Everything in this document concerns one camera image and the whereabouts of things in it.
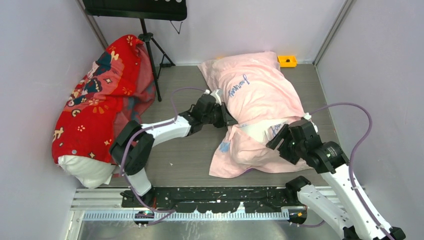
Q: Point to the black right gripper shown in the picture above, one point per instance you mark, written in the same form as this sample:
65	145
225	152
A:
284	153

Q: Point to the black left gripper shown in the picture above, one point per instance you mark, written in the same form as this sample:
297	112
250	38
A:
226	118

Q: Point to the white pillow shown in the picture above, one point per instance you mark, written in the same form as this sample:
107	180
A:
90	172
265	130

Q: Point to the pink pillowcase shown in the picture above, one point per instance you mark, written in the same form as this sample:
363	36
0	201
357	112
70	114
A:
254	89

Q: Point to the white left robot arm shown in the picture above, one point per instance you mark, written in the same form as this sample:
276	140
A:
131	149

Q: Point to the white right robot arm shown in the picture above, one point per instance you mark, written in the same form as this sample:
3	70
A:
357	219

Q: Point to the red patterned pillowcase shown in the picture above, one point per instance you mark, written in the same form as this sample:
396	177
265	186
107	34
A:
119	88

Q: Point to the white pillow in red case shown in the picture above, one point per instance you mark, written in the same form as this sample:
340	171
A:
90	172

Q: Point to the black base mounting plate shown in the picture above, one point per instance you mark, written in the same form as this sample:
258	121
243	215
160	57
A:
252	199

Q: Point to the yellow tray with black knob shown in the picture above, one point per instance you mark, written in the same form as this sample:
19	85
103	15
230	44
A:
287	61

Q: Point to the black tripod stand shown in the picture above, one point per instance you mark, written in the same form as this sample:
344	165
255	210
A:
166	62

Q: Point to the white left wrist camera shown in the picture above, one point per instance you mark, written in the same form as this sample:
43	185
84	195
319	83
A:
217	94

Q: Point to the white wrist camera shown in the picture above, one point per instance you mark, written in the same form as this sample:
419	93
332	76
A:
217	94
308	118

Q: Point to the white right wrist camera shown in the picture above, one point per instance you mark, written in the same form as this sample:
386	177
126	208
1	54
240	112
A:
308	118

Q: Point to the aluminium rail frame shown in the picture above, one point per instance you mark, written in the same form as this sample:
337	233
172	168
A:
105	203

